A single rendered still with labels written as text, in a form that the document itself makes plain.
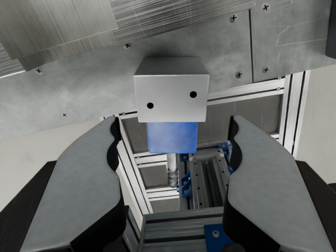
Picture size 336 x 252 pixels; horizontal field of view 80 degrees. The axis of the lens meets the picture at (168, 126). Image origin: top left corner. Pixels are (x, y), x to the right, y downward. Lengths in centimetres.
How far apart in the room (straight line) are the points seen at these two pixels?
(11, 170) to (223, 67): 164
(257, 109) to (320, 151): 68
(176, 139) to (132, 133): 77
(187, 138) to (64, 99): 13
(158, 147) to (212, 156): 64
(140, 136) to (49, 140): 65
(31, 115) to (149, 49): 14
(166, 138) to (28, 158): 145
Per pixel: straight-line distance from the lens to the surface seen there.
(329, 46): 22
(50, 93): 23
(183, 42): 19
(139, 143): 97
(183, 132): 17
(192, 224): 48
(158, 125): 17
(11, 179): 180
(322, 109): 135
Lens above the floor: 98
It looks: 59 degrees down
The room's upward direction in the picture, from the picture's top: 177 degrees counter-clockwise
